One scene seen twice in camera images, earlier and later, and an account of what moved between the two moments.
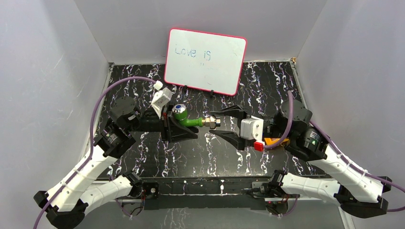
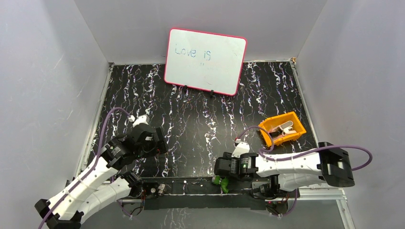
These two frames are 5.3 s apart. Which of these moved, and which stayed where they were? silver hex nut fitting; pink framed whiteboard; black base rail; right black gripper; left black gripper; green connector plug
Moved: silver hex nut fitting; left black gripper; green connector plug; right black gripper
Stayed: pink framed whiteboard; black base rail
